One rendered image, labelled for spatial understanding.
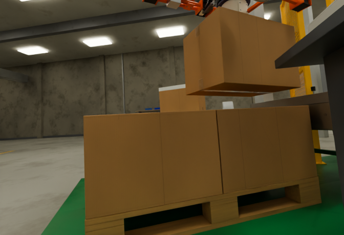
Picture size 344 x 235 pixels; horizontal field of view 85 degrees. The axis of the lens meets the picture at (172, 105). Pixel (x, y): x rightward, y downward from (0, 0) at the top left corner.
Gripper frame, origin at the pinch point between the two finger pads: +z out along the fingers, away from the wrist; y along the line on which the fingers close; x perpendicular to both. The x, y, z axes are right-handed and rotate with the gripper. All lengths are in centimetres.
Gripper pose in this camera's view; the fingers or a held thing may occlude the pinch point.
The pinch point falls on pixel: (202, 8)
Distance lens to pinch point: 134.9
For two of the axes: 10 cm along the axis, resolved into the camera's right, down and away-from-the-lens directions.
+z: -2.7, 1.0, 9.6
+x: 9.6, -0.4, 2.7
